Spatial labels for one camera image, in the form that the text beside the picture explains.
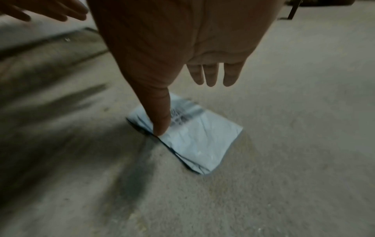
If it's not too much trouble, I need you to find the person's right hand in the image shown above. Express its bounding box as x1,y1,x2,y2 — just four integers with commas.
86,0,283,136

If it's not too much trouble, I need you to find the labelled grey mailer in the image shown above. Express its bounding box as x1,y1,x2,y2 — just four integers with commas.
126,92,244,175

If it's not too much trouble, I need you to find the person's left hand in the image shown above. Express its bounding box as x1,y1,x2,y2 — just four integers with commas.
0,0,89,23

